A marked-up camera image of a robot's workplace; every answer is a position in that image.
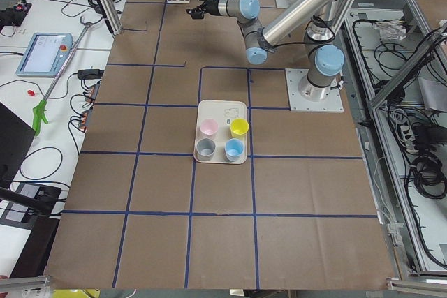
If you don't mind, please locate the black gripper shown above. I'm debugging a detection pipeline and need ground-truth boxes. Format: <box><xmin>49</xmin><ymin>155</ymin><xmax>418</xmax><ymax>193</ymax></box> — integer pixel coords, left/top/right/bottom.
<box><xmin>186</xmin><ymin>0</ymin><xmax>220</xmax><ymax>19</ymax></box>

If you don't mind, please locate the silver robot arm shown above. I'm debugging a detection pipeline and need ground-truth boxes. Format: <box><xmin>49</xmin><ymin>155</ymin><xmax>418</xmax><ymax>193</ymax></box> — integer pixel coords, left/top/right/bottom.
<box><xmin>186</xmin><ymin>0</ymin><xmax>337</xmax><ymax>65</ymax></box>

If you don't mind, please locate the pink cup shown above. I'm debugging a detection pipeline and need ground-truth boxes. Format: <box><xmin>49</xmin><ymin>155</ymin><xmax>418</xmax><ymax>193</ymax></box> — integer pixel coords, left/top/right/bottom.
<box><xmin>199</xmin><ymin>118</ymin><xmax>219</xmax><ymax>138</ymax></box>

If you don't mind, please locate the yellow cup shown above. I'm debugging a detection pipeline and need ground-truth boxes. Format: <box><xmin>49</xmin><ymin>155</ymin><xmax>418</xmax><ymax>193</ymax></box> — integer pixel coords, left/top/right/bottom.
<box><xmin>230</xmin><ymin>118</ymin><xmax>249</xmax><ymax>139</ymax></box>

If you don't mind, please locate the grey cup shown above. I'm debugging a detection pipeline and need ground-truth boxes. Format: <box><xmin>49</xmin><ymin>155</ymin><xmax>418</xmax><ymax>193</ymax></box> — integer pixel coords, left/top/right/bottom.
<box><xmin>196</xmin><ymin>138</ymin><xmax>216</xmax><ymax>161</ymax></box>

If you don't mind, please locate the light blue cup far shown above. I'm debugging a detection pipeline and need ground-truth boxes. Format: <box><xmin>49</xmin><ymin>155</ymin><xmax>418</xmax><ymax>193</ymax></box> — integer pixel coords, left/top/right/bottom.
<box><xmin>224</xmin><ymin>138</ymin><xmax>244</xmax><ymax>162</ymax></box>

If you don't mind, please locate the black power adapter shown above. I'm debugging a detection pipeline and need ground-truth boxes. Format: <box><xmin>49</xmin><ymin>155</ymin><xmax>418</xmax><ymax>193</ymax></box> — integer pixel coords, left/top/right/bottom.
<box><xmin>77</xmin><ymin>68</ymin><xmax>104</xmax><ymax>80</ymax></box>

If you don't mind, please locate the cream serving tray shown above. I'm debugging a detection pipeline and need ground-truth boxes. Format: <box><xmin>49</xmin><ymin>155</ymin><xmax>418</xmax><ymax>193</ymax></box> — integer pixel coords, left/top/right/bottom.
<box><xmin>193</xmin><ymin>100</ymin><xmax>248</xmax><ymax>165</ymax></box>

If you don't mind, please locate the teach pendant tablet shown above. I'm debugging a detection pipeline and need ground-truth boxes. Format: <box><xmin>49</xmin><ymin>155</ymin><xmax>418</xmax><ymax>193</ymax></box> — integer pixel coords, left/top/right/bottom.
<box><xmin>16</xmin><ymin>33</ymin><xmax>73</xmax><ymax>78</ymax></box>

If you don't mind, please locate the brown paper table cover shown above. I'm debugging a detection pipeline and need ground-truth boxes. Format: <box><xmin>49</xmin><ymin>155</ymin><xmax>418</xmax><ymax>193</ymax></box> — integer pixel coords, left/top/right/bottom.
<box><xmin>45</xmin><ymin>0</ymin><xmax>395</xmax><ymax>290</ymax></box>

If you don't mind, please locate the green handled reacher grabber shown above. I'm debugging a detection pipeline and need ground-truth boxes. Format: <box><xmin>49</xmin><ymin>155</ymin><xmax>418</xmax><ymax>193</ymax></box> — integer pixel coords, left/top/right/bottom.
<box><xmin>31</xmin><ymin>15</ymin><xmax>105</xmax><ymax>135</ymax></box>

